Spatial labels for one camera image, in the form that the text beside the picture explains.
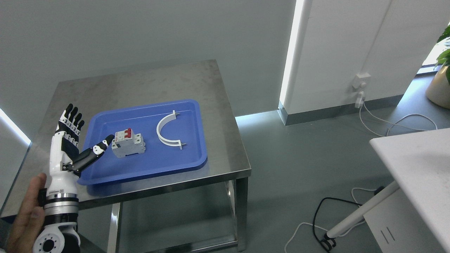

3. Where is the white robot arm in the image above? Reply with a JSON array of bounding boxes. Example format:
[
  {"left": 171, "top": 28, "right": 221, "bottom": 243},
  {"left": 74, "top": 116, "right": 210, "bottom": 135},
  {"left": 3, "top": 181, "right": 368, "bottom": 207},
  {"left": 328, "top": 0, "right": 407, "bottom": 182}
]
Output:
[{"left": 32, "top": 104, "right": 114, "bottom": 253}]

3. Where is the white curved plastic bracket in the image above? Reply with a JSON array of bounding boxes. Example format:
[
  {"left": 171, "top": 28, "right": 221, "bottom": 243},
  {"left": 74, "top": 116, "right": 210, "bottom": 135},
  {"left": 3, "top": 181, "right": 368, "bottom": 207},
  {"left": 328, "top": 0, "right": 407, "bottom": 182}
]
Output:
[{"left": 155, "top": 110, "right": 186, "bottom": 150}]

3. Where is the grey red circuit breaker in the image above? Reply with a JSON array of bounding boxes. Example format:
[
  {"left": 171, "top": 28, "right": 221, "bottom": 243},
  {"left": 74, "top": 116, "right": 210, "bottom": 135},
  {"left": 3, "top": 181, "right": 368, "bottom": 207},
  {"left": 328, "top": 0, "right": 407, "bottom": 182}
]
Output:
[{"left": 111, "top": 128, "right": 145, "bottom": 157}]

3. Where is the stainless steel table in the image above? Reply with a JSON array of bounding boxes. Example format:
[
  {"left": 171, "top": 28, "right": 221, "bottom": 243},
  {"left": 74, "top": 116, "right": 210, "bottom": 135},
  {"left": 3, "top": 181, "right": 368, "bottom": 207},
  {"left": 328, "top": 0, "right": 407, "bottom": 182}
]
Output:
[{"left": 1, "top": 60, "right": 252, "bottom": 253}]

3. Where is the bare human hand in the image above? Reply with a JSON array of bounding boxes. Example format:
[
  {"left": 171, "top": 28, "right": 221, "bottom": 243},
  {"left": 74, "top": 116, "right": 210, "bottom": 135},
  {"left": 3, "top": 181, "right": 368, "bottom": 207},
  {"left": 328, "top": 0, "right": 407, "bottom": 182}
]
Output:
[{"left": 5, "top": 173, "right": 47, "bottom": 253}]

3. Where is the black white robotic index finger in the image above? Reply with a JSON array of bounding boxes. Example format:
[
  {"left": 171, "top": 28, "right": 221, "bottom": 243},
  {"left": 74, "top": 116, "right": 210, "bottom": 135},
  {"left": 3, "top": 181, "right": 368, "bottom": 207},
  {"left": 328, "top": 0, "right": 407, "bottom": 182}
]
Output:
[{"left": 72, "top": 120, "right": 85, "bottom": 147}]

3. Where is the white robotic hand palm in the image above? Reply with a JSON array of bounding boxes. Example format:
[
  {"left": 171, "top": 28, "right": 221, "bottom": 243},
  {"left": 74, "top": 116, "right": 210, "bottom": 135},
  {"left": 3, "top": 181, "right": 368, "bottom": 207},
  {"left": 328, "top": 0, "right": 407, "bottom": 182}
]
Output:
[{"left": 47, "top": 130, "right": 79, "bottom": 194}]

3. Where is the white cable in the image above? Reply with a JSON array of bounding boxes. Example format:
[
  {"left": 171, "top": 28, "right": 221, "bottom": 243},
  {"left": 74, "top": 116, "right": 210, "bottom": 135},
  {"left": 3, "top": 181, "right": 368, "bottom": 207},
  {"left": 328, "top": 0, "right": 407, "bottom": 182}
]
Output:
[{"left": 359, "top": 102, "right": 438, "bottom": 137}]

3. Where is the potted green plant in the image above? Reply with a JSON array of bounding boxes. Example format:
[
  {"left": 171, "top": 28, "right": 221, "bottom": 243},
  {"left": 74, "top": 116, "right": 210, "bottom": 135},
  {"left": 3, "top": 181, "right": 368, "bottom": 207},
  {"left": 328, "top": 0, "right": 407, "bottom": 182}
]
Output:
[{"left": 425, "top": 25, "right": 450, "bottom": 109}]

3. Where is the white power plug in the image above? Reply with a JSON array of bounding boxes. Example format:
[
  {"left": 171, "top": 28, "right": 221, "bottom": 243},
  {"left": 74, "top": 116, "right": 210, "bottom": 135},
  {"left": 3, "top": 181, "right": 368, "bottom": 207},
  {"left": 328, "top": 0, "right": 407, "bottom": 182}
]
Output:
[{"left": 354, "top": 91, "right": 365, "bottom": 109}]

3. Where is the black white robotic little finger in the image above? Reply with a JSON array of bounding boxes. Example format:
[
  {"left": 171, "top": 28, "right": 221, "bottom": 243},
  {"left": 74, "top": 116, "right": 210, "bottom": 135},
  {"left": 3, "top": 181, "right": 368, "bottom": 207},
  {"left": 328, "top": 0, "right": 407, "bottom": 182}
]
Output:
[{"left": 54, "top": 103, "right": 73, "bottom": 134}]

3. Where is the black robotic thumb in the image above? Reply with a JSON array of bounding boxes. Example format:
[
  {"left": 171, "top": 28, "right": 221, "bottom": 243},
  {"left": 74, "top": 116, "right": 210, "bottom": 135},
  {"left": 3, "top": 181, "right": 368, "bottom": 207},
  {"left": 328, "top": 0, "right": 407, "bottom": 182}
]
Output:
[{"left": 63, "top": 135, "right": 114, "bottom": 177}]

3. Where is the black cable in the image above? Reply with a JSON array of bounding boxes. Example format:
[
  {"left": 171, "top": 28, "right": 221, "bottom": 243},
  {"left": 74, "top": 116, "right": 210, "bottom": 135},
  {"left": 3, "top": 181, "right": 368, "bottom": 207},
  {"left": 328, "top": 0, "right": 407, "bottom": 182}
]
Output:
[{"left": 312, "top": 186, "right": 385, "bottom": 252}]

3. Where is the white wall socket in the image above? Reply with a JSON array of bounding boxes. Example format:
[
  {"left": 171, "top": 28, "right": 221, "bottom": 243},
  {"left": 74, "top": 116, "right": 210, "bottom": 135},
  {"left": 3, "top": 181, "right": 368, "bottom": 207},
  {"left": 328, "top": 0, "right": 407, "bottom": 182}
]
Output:
[{"left": 352, "top": 72, "right": 371, "bottom": 90}]

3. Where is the white desk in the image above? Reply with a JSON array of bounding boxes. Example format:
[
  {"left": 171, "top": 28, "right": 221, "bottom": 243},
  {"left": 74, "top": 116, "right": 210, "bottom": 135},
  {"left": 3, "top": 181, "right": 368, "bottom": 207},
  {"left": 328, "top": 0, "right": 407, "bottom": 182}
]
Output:
[{"left": 320, "top": 128, "right": 449, "bottom": 253}]

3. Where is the black white robotic middle finger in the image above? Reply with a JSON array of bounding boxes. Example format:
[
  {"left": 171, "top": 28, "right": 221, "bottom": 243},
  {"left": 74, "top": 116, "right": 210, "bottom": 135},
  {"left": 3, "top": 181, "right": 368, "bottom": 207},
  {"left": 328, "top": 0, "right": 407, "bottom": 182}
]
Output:
[{"left": 66, "top": 113, "right": 82, "bottom": 141}]

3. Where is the black white robotic ring finger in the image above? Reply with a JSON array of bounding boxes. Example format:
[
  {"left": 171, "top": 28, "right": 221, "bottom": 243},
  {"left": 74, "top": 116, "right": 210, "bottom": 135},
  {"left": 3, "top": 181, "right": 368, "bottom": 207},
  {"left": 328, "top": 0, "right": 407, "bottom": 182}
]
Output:
[{"left": 60, "top": 107, "right": 78, "bottom": 136}]

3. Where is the blue plastic tray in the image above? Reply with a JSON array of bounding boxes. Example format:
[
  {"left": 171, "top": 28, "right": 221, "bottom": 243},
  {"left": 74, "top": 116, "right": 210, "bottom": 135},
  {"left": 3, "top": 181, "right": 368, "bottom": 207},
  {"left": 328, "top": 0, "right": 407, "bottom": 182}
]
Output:
[{"left": 78, "top": 99, "right": 207, "bottom": 186}]

